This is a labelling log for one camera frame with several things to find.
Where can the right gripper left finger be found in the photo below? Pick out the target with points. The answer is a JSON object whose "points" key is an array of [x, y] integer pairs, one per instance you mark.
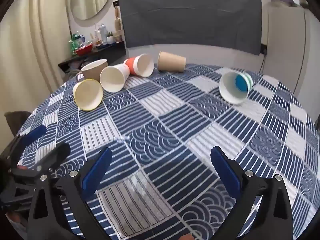
{"points": [[82, 184]]}

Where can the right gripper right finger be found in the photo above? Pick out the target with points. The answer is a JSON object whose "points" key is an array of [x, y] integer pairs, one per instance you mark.
{"points": [[241, 186]]}

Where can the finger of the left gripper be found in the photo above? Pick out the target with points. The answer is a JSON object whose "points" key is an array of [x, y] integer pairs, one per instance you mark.
{"points": [[49, 163], [20, 142]]}

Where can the yellow rimmed paper cup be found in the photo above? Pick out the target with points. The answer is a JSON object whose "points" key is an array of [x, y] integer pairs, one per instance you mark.
{"points": [[88, 94]]}

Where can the blue green striped paper cup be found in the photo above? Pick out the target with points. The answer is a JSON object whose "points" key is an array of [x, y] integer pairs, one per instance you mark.
{"points": [[234, 87]]}

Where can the orange white paper cup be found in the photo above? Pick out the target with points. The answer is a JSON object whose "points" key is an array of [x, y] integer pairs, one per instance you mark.
{"points": [[142, 65]]}

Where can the brown kraft paper cup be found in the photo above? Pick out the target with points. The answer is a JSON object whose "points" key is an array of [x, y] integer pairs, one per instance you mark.
{"points": [[170, 62]]}

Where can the beige ceramic mug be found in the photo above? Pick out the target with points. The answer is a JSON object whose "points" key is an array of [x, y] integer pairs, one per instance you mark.
{"points": [[92, 70]]}

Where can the blue white patterned tablecloth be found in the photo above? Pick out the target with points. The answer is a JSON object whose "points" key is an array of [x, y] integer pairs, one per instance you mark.
{"points": [[161, 129]]}

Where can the beige curtain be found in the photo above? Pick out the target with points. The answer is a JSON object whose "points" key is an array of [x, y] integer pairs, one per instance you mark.
{"points": [[34, 40]]}

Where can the red bowl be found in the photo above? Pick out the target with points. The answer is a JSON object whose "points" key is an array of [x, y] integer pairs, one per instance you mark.
{"points": [[84, 50]]}

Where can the green bottle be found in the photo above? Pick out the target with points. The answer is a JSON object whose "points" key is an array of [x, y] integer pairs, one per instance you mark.
{"points": [[73, 45]]}

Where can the black side shelf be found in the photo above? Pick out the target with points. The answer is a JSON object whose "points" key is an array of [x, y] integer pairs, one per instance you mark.
{"points": [[112, 52]]}

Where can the small potted plant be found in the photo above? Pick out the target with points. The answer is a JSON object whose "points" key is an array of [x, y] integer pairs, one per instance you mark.
{"points": [[110, 38]]}

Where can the white pump bottle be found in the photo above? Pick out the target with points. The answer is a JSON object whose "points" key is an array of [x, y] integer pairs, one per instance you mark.
{"points": [[103, 33]]}

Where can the white refrigerator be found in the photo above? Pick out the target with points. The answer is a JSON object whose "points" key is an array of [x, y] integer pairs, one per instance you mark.
{"points": [[293, 50]]}

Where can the dark grey covered screen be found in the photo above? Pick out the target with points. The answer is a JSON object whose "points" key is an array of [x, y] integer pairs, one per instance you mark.
{"points": [[234, 24]]}

